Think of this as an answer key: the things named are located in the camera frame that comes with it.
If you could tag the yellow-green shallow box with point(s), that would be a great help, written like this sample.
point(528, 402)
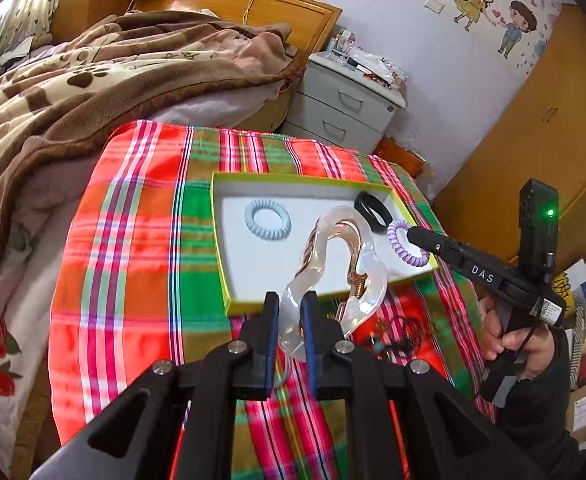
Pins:
point(273, 266)

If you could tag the clear plastic organizer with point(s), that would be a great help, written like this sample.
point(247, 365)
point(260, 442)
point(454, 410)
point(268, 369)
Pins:
point(342, 45)

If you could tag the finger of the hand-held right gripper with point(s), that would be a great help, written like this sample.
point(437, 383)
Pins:
point(433, 244)

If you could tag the person's right forearm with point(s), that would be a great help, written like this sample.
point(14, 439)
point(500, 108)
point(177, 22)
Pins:
point(548, 420)

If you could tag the wooden wardrobe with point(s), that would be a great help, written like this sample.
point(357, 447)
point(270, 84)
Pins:
point(548, 125)

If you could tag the orange-brown box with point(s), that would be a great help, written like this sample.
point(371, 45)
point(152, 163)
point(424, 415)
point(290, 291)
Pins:
point(398, 155)

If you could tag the white nightstand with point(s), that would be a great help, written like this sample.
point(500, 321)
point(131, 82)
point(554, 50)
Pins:
point(343, 105)

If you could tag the person's right hand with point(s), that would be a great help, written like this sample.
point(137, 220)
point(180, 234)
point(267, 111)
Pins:
point(538, 351)

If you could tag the brown paw print blanket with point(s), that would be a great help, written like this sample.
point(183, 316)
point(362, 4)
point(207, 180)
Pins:
point(98, 85)

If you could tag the clear hair claw clip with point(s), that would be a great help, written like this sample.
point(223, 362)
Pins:
point(334, 219)

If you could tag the black wristband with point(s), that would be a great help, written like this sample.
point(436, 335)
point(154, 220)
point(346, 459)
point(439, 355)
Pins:
point(361, 206)

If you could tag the plaid cloth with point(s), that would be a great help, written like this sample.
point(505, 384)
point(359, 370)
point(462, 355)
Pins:
point(138, 260)

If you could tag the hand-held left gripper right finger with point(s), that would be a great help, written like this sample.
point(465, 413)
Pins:
point(308, 342)

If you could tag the clear plastic bag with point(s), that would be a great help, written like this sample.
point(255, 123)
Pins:
point(380, 67)

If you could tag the wooden headboard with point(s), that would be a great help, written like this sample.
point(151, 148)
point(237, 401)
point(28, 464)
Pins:
point(273, 5)

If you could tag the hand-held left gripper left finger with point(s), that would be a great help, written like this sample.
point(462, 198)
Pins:
point(274, 332)

